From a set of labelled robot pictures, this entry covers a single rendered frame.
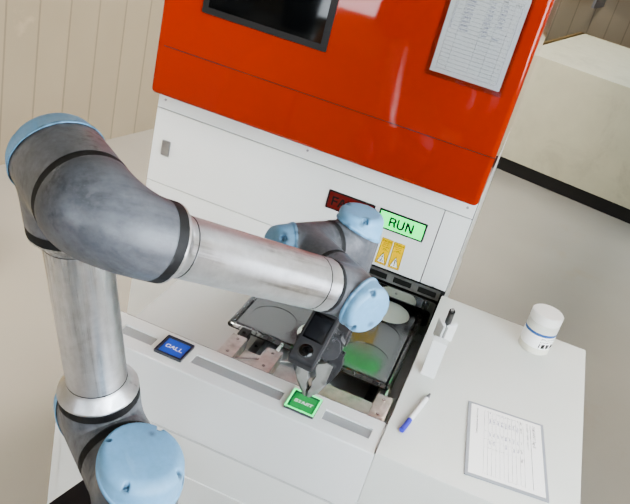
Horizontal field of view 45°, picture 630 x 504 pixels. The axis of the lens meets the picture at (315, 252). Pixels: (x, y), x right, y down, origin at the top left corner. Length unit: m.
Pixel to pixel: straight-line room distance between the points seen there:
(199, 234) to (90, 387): 0.33
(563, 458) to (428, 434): 0.26
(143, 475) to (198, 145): 1.06
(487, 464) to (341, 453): 0.26
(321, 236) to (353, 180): 0.69
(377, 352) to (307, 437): 0.39
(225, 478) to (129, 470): 0.46
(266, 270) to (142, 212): 0.19
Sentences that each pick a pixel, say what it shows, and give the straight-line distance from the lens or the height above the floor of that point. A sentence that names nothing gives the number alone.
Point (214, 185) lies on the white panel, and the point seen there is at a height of 1.02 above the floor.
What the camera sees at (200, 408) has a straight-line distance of 1.43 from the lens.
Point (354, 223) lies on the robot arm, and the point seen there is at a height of 1.34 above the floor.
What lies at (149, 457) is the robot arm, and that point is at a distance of 1.08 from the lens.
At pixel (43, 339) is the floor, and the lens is 3.04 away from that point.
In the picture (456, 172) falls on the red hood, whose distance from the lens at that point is 1.69.
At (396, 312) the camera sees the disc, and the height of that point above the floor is 0.90.
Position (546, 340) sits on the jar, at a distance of 1.76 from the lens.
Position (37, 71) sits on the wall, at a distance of 4.27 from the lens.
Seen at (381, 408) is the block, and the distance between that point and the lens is 1.53.
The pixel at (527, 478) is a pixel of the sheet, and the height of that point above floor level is 0.97.
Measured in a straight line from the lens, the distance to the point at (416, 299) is 1.87.
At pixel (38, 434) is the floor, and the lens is 2.66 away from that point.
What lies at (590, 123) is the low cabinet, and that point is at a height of 0.57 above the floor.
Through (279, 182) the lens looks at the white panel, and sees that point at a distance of 1.87.
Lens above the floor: 1.82
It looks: 27 degrees down
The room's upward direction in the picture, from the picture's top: 15 degrees clockwise
